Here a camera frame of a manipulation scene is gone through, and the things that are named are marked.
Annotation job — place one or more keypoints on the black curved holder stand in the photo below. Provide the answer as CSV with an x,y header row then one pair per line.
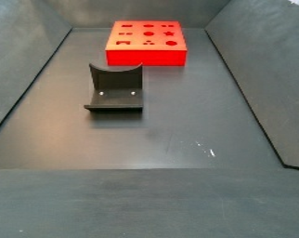
x,y
117,89

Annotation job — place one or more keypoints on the red shape sorter box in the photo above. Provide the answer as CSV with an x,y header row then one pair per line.
x,y
148,42

